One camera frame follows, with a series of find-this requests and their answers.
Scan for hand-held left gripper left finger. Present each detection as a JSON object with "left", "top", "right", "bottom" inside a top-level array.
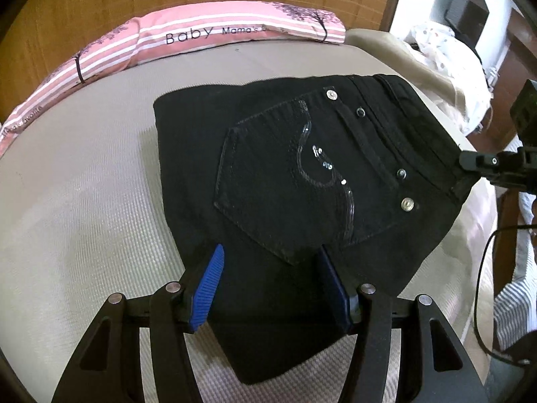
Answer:
[{"left": 52, "top": 243, "right": 225, "bottom": 403}]

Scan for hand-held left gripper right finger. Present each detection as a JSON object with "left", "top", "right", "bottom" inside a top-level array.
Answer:
[{"left": 316, "top": 244, "right": 489, "bottom": 403}]

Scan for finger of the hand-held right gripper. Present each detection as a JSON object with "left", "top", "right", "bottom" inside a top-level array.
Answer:
[{"left": 456, "top": 146, "right": 502, "bottom": 177}]

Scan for black pants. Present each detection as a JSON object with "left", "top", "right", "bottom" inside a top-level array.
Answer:
[{"left": 153, "top": 73, "right": 477, "bottom": 386}]

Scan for brown wooden cabinet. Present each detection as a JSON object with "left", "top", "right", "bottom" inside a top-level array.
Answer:
[{"left": 491, "top": 4, "right": 537, "bottom": 303}]

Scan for white dotted cloth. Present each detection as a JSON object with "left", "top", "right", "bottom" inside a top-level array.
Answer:
[{"left": 403, "top": 21, "right": 496, "bottom": 131}]

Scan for beige blanket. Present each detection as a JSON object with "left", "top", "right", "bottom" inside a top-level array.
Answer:
[{"left": 346, "top": 29, "right": 471, "bottom": 139}]

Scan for beige bed mattress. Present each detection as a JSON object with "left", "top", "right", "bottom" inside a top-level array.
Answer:
[{"left": 0, "top": 29, "right": 500, "bottom": 403}]

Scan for grey striped cloth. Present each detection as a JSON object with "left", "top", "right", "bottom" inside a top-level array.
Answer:
[{"left": 493, "top": 279, "right": 537, "bottom": 353}]

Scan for pink striped pillow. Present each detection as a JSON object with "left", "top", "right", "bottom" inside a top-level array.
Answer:
[{"left": 0, "top": 1, "right": 347, "bottom": 158}]

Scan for black cable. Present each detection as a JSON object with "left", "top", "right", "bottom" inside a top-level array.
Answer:
[{"left": 476, "top": 222, "right": 537, "bottom": 366}]

